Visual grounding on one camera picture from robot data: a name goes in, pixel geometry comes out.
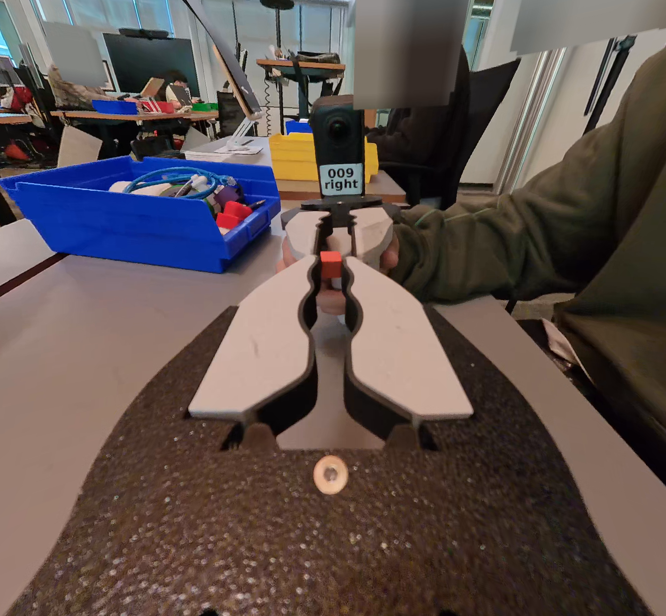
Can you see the person's green sweatshirt torso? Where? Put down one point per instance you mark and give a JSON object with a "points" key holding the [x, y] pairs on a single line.
{"points": [[635, 340]]}

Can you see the red block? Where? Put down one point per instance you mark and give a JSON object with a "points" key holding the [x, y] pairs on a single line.
{"points": [[234, 213]]}

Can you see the small orange cube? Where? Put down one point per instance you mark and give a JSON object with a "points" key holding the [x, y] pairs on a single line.
{"points": [[331, 264]]}

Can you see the person's right forearm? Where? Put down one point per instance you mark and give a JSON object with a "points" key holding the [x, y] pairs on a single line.
{"points": [[520, 231]]}

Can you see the blue bin with items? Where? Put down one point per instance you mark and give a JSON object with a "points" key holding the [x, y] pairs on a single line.
{"points": [[119, 226]]}

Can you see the black wall screen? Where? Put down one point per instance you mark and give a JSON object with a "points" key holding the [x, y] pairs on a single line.
{"points": [[151, 64]]}

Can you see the small blue bin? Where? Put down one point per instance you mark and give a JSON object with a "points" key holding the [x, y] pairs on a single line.
{"points": [[115, 107], [297, 127]]}

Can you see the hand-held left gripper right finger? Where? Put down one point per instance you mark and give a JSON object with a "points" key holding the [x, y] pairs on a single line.
{"points": [[406, 350]]}

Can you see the black office chair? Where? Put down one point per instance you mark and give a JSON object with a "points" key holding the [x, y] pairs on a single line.
{"points": [[489, 121]]}

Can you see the standing desk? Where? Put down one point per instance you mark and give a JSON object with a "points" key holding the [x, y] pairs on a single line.
{"points": [[302, 67]]}

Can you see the yellow plastic bin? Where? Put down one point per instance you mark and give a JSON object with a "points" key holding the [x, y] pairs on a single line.
{"points": [[296, 158]]}

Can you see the person's right hand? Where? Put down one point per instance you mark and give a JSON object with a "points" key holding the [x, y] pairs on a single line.
{"points": [[333, 298]]}

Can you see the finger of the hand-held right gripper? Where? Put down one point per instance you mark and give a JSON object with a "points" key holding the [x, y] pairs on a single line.
{"points": [[374, 236], [302, 236]]}

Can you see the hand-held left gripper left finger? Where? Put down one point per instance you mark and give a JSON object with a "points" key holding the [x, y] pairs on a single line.
{"points": [[255, 350]]}

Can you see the dark instruction board on stand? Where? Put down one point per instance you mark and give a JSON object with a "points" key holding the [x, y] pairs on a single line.
{"points": [[213, 38]]}

